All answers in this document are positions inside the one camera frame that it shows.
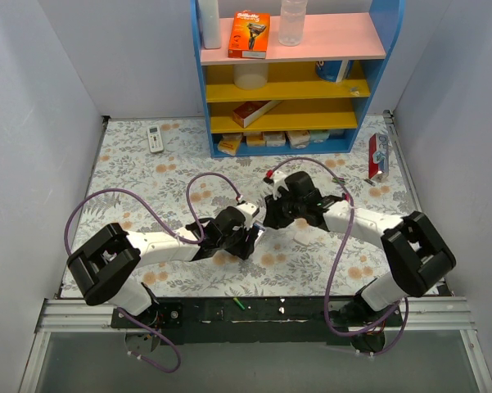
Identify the orange razor box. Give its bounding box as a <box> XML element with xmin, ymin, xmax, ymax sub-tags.
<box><xmin>228</xmin><ymin>11</ymin><xmax>271</xmax><ymax>60</ymax></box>

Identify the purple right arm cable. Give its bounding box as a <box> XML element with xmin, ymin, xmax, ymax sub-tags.
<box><xmin>272</xmin><ymin>156</ymin><xmax>409</xmax><ymax>357</ymax></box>

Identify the blue shelf unit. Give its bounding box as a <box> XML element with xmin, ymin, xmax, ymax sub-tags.
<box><xmin>190</xmin><ymin>1</ymin><xmax>406</xmax><ymax>158</ymax></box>

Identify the yellow red small box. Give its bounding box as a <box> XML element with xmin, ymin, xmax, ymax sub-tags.
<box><xmin>217</xmin><ymin>133</ymin><xmax>243</xmax><ymax>156</ymax></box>

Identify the red toothpaste box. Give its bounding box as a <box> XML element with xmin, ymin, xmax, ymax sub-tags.
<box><xmin>368</xmin><ymin>133</ymin><xmax>390</xmax><ymax>182</ymax></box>

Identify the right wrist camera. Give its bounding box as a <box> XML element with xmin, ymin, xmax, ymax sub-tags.
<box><xmin>264</xmin><ymin>169</ymin><xmax>288</xmax><ymax>200</ymax></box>

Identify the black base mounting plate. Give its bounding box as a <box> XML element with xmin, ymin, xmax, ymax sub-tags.
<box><xmin>110</xmin><ymin>295</ymin><xmax>406</xmax><ymax>347</ymax></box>

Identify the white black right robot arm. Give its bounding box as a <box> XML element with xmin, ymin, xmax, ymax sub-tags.
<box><xmin>264</xmin><ymin>170</ymin><xmax>456</xmax><ymax>326</ymax></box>

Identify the tissue pack green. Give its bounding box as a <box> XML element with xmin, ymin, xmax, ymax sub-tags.
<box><xmin>309</xmin><ymin>129</ymin><xmax>330</xmax><ymax>143</ymax></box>

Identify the white translucent cup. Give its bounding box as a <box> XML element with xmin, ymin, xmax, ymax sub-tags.
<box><xmin>233</xmin><ymin>63</ymin><xmax>269</xmax><ymax>90</ymax></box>

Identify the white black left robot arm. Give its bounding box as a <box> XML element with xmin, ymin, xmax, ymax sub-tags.
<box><xmin>67</xmin><ymin>202</ymin><xmax>260</xmax><ymax>328</ymax></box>

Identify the white bottle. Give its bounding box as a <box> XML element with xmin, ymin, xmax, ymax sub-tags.
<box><xmin>197</xmin><ymin>0</ymin><xmax>222</xmax><ymax>49</ymax></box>

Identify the white air conditioner remote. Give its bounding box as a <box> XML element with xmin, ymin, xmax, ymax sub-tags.
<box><xmin>147</xmin><ymin>127</ymin><xmax>164</xmax><ymax>154</ymax></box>

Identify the white battery cover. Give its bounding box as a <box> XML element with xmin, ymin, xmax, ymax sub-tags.
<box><xmin>293</xmin><ymin>231</ymin><xmax>311</xmax><ymax>246</ymax></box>

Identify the aluminium frame rail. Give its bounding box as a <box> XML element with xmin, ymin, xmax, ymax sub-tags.
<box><xmin>36</xmin><ymin>300</ymin><xmax>114</xmax><ymax>332</ymax></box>

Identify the clear plastic bottle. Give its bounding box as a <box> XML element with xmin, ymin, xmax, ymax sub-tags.
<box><xmin>278</xmin><ymin>0</ymin><xmax>308</xmax><ymax>47</ymax></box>

